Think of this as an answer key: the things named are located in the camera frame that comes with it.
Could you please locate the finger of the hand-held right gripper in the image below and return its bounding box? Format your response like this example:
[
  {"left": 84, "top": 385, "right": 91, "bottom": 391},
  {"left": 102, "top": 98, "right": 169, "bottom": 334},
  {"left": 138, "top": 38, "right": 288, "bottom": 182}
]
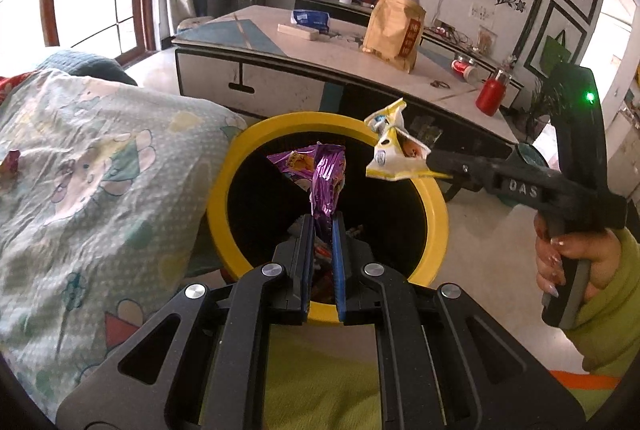
[{"left": 424, "top": 151, "right": 484, "bottom": 187}]

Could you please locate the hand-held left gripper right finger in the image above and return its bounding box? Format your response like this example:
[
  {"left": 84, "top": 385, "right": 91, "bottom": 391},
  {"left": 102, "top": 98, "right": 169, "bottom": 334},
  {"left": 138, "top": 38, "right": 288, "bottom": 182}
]
[{"left": 331, "top": 216, "right": 586, "bottom": 430}]

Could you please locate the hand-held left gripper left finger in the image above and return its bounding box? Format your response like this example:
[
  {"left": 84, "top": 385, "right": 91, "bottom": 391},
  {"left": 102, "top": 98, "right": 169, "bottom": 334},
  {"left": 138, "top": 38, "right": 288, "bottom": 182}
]
[{"left": 56, "top": 216, "right": 317, "bottom": 430}]

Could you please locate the yellow white snack wrapper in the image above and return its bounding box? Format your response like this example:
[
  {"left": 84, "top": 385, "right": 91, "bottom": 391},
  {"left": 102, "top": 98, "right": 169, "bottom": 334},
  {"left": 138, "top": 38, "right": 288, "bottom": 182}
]
[{"left": 364, "top": 98, "right": 432, "bottom": 182}]

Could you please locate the purple snack wrapper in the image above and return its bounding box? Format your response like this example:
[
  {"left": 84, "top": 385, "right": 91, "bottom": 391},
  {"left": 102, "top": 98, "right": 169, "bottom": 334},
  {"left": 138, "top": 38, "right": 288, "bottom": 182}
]
[
  {"left": 266, "top": 149, "right": 317, "bottom": 192},
  {"left": 309, "top": 144, "right": 347, "bottom": 245}
]

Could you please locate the yellow trash bin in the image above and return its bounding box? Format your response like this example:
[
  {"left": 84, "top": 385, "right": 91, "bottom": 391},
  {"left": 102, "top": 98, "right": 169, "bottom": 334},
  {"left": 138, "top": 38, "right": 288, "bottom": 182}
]
[{"left": 206, "top": 111, "right": 449, "bottom": 327}]

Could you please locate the person's right forearm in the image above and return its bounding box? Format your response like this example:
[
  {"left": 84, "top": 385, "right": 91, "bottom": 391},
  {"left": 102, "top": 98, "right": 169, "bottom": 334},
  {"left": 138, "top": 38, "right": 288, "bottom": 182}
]
[{"left": 565, "top": 225, "right": 640, "bottom": 373}]

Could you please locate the person's right hand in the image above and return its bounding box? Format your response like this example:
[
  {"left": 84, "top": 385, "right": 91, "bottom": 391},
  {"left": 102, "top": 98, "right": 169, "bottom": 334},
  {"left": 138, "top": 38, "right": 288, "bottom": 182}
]
[{"left": 532, "top": 212, "right": 624, "bottom": 300}]

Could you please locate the red bottle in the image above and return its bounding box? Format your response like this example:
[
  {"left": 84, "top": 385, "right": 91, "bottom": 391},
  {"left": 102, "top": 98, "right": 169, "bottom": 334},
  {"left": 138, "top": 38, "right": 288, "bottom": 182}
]
[{"left": 475, "top": 70, "right": 508, "bottom": 117}]

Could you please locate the potted plant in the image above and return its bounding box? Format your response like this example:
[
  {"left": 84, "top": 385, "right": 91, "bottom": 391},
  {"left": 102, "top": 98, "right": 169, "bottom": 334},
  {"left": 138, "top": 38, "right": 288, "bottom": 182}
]
[{"left": 520, "top": 77, "right": 556, "bottom": 141}]

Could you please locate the red can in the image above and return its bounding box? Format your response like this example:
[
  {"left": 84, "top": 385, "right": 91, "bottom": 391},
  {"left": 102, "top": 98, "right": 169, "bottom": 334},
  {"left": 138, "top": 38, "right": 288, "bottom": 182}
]
[{"left": 451, "top": 57, "right": 480, "bottom": 82}]

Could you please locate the person's green clothing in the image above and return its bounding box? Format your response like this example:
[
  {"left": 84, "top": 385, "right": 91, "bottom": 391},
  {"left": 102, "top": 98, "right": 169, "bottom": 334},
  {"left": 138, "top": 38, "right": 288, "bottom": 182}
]
[{"left": 260, "top": 324, "right": 631, "bottom": 430}]

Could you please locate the white coffee table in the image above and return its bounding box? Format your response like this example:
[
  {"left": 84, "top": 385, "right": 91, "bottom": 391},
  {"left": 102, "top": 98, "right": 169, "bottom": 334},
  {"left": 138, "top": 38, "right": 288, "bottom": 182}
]
[{"left": 171, "top": 5, "right": 521, "bottom": 203}]

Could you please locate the brown paper bag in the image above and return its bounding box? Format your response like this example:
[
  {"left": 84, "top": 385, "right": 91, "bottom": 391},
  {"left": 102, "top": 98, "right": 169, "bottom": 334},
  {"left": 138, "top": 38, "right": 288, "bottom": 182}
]
[{"left": 361, "top": 0, "right": 427, "bottom": 74}]

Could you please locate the framed picture with green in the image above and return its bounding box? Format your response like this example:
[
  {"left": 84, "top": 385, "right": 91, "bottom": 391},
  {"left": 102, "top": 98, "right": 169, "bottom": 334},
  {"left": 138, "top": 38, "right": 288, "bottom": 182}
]
[{"left": 524, "top": 0, "right": 588, "bottom": 83}]

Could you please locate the orange cloth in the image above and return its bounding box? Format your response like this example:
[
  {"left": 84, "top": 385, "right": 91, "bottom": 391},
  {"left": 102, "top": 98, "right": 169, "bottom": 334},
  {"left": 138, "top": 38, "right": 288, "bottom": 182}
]
[{"left": 550, "top": 370, "right": 623, "bottom": 390}]

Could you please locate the flat white box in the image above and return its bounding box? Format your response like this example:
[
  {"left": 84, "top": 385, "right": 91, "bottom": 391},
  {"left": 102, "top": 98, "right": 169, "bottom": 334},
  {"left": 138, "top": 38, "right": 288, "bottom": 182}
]
[{"left": 277, "top": 23, "right": 321, "bottom": 42}]

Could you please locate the blue packet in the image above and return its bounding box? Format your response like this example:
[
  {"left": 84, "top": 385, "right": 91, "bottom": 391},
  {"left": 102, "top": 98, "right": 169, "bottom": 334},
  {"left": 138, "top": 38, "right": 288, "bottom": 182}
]
[{"left": 291, "top": 9, "right": 332, "bottom": 33}]

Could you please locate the teal quilted blanket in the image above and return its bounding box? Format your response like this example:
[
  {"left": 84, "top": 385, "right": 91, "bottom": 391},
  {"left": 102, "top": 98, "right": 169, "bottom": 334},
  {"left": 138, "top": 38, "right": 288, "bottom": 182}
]
[{"left": 37, "top": 50, "right": 138, "bottom": 87}]

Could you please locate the red patterned blanket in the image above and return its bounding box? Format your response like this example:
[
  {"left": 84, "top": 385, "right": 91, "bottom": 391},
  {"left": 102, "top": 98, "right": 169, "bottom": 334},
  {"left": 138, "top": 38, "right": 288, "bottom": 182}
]
[{"left": 0, "top": 72, "right": 36, "bottom": 103}]

